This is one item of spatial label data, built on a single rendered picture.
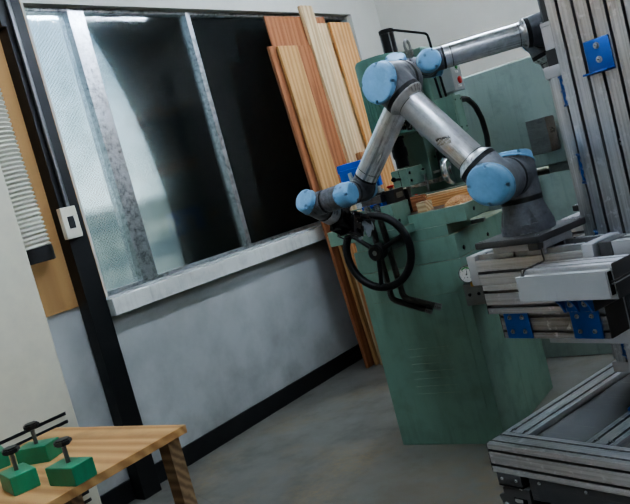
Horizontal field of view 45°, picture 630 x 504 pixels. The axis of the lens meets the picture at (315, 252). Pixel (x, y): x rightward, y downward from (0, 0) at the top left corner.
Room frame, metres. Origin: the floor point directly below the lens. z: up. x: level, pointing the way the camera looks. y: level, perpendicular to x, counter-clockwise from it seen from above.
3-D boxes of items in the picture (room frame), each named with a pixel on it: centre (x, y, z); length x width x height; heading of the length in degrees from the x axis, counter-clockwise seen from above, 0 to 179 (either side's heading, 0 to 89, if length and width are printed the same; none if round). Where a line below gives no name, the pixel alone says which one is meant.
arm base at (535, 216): (2.13, -0.60, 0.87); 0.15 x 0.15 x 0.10
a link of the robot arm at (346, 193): (2.36, -0.13, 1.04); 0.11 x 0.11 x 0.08; 52
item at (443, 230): (2.92, -0.38, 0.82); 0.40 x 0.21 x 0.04; 54
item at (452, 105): (3.05, -0.67, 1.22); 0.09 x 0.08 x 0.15; 144
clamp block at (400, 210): (2.82, -0.29, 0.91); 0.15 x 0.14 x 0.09; 54
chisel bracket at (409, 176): (2.98, -0.43, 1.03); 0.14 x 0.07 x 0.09; 144
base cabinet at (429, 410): (3.06, -0.49, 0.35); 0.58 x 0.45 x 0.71; 144
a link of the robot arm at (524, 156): (2.13, -0.60, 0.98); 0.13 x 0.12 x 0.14; 142
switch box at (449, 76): (3.14, -0.72, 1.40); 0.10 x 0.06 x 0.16; 144
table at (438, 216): (2.89, -0.34, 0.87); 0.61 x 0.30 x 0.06; 54
